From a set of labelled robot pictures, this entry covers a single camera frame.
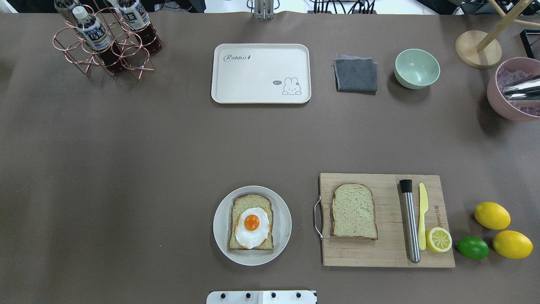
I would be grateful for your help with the steel muddler black tip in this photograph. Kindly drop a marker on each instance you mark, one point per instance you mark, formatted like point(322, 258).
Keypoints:
point(413, 247)

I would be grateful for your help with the mint green bowl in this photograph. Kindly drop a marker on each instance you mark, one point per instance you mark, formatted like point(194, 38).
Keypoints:
point(416, 69)

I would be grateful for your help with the bread slice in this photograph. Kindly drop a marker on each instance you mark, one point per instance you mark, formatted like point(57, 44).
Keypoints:
point(243, 203)
point(352, 212)

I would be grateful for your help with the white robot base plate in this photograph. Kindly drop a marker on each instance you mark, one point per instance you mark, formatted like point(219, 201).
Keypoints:
point(263, 297)

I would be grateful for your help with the yellow plastic knife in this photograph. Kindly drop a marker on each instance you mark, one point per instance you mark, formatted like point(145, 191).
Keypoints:
point(423, 208)

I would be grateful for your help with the lower yellow lemon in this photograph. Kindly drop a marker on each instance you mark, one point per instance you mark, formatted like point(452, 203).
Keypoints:
point(512, 244)

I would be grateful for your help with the pink bowl with ice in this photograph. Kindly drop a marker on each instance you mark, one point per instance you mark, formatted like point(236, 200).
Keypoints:
point(497, 99)

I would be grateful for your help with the tea bottle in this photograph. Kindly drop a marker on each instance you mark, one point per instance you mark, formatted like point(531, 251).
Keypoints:
point(65, 8)
point(98, 38)
point(139, 22)

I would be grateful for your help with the white rabbit tray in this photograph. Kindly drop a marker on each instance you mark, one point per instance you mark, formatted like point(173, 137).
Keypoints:
point(261, 73)

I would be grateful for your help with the yellow lemon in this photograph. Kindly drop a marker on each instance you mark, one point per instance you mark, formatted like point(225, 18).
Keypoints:
point(492, 215)
point(512, 244)

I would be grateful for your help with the white round plate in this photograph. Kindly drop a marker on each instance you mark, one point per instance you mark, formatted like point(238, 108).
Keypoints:
point(281, 233)

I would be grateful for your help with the upper yellow lemon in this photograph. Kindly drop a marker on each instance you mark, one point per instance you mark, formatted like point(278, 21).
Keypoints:
point(492, 215)

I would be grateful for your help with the green lime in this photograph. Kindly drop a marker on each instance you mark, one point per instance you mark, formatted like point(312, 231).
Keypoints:
point(473, 247)

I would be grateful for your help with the right tea bottle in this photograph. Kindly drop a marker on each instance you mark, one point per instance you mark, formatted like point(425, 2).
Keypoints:
point(139, 22)

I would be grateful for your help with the aluminium camera mount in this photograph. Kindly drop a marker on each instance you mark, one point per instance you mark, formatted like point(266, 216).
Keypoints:
point(263, 9)

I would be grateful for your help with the copper wire bottle rack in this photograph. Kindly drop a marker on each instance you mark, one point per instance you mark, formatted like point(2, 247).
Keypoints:
point(135, 58)

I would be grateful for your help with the left rear tea bottle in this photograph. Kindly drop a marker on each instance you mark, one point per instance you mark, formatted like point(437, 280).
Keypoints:
point(65, 8)

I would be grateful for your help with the grey folded cloth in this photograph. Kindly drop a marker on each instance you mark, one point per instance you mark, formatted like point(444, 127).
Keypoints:
point(356, 74)

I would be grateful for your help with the front tea bottle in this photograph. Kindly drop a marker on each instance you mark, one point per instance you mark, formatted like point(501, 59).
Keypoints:
point(98, 38)

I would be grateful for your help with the wooden cup stand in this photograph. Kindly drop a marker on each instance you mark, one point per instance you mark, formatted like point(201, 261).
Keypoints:
point(481, 50)

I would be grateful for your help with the fried egg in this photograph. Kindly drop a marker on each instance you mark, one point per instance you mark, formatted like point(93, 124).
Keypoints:
point(252, 228)

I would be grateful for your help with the steel ice scoop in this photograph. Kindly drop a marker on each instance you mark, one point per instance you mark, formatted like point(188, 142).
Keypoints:
point(524, 90)

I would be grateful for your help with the half lemon slice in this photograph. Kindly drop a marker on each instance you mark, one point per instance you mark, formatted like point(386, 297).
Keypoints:
point(438, 240)

